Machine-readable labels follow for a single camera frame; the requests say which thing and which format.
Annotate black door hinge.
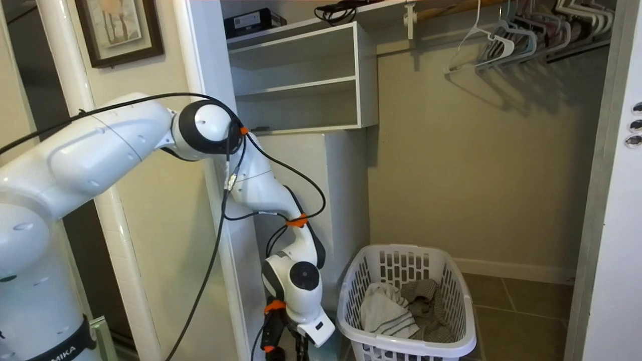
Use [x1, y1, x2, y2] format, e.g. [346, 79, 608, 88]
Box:
[623, 100, 642, 149]

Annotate white closet shelf board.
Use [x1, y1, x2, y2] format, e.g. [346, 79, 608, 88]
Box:
[224, 0, 419, 52]

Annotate pale green stand edge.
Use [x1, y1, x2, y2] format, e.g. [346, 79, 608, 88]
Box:
[89, 314, 120, 361]

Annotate grey crumpled cloth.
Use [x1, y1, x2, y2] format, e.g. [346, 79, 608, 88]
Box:
[400, 278, 459, 344]

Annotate white plastic hanger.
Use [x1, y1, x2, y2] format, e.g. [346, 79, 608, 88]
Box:
[554, 0, 615, 39]
[445, 0, 518, 76]

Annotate white shelf unit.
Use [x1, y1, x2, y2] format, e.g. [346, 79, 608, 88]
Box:
[226, 19, 382, 322]

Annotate white closet frame trim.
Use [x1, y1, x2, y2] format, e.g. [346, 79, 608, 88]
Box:
[175, 0, 274, 361]

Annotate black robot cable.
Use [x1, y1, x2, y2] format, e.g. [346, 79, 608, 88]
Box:
[0, 90, 329, 361]

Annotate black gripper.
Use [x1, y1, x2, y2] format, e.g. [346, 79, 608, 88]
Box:
[257, 307, 312, 361]

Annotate clothes hangers on rod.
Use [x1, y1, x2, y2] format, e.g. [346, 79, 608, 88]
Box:
[418, 0, 614, 65]

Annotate striped white towel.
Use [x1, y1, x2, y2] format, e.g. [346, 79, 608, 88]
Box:
[359, 283, 421, 341]

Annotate pale blue plastic hanger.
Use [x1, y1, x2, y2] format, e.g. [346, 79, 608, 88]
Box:
[494, 22, 541, 65]

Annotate white door trim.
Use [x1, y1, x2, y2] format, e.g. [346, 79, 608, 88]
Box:
[36, 0, 165, 361]

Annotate black cable bundle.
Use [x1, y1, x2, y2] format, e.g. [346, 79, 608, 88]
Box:
[310, 0, 376, 28]

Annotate white plastic laundry basket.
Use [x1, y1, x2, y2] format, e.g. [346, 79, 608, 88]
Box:
[334, 243, 479, 361]

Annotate white closet door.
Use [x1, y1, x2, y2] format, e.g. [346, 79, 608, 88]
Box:
[563, 0, 642, 361]

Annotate black electronic box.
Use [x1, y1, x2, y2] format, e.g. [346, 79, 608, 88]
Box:
[222, 5, 277, 39]

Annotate brown framed picture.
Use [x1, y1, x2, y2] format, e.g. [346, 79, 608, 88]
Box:
[72, 0, 167, 69]

